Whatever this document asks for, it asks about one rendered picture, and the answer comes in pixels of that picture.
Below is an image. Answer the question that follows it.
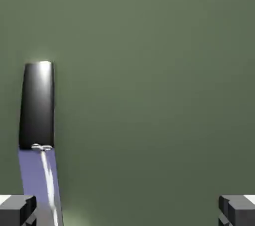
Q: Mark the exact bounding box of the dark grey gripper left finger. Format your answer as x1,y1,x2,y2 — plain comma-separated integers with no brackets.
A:
0,194,37,226

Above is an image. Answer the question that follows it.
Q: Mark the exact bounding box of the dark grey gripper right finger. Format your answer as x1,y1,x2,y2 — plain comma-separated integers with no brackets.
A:
218,194,255,226

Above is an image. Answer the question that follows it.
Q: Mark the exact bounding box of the green painted cabinet door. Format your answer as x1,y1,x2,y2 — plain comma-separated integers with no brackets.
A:
0,0,255,226

